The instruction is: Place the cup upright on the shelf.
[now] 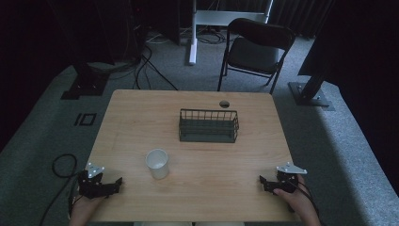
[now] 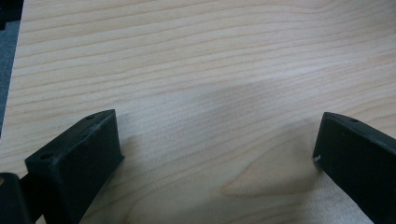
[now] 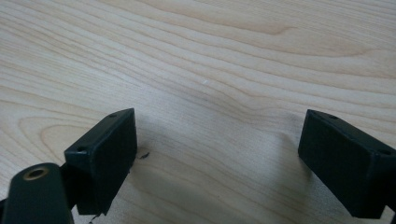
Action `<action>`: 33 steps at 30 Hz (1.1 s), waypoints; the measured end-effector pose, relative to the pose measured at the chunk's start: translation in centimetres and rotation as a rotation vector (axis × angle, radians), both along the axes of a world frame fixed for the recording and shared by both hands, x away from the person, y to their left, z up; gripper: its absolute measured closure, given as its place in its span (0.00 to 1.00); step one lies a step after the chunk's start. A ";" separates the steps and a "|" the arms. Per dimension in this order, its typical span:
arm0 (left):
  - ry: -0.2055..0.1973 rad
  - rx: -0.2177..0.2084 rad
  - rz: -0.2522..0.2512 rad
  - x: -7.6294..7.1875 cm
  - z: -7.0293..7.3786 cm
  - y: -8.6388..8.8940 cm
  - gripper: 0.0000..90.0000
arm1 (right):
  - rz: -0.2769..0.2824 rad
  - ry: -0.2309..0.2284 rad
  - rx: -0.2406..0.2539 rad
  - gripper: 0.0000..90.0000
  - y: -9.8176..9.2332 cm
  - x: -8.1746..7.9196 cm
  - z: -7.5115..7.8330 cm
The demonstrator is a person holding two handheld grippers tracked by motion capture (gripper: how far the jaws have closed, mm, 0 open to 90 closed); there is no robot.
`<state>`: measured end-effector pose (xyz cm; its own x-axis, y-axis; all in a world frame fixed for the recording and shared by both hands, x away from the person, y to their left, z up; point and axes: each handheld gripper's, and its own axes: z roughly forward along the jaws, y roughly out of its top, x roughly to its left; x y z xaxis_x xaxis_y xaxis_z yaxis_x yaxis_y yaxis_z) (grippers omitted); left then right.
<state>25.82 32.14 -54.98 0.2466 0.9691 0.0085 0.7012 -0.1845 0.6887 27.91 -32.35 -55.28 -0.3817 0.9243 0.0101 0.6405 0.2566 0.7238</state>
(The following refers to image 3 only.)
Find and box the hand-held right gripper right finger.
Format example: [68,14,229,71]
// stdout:
[297,108,396,219]

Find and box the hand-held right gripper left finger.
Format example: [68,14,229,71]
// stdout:
[64,107,138,217]

